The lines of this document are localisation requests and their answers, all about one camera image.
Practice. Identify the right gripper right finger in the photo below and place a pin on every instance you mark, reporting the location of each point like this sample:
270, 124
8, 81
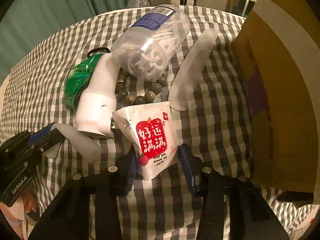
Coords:
250, 215

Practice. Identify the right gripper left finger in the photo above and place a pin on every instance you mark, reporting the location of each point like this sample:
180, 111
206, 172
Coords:
67, 216

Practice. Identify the white tube with cap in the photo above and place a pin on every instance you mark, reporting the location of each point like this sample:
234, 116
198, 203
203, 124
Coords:
89, 149

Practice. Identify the white red snack packet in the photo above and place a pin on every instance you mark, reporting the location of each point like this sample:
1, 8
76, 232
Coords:
151, 130

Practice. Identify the checkered grey white cloth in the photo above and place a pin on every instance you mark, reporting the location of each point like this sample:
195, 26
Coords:
216, 126

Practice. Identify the white handheld device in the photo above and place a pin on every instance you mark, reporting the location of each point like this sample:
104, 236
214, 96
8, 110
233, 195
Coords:
98, 101

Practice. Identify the green snack packet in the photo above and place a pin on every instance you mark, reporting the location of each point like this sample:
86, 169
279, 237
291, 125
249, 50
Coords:
77, 81

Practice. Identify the translucent plastic comb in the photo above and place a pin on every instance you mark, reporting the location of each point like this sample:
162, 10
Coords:
191, 70

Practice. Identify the green curtain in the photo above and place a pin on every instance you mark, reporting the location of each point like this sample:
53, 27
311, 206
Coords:
26, 23

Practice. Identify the clear floss pick jar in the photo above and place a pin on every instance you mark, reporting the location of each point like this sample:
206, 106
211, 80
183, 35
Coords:
146, 48

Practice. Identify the brown cardboard box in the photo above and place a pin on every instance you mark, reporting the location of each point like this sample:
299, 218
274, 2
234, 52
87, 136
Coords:
277, 52

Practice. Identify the large clear water jug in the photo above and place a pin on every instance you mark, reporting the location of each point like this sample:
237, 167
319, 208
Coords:
138, 3

